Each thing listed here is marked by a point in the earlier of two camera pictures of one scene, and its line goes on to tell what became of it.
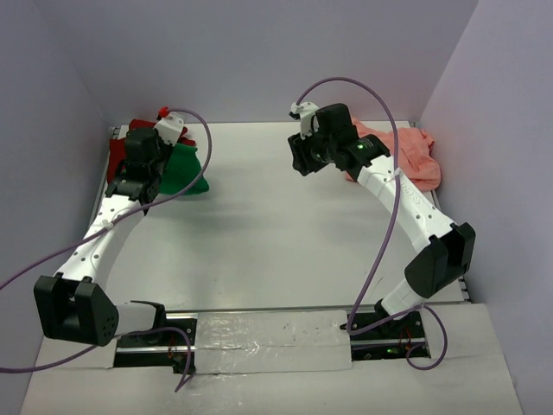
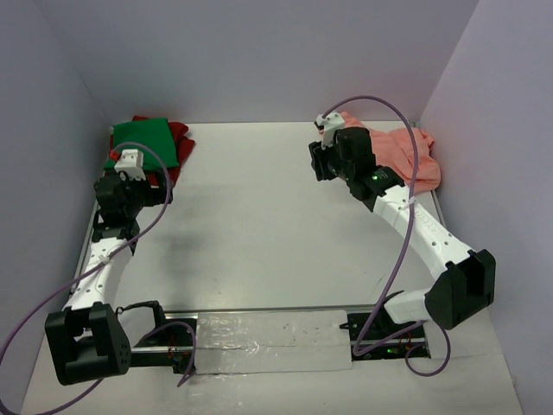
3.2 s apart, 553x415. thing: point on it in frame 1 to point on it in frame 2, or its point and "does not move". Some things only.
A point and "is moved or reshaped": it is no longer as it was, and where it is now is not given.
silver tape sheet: [257, 341] does not move
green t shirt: [182, 168] is moved or reshaped
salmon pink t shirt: [416, 160] does not move
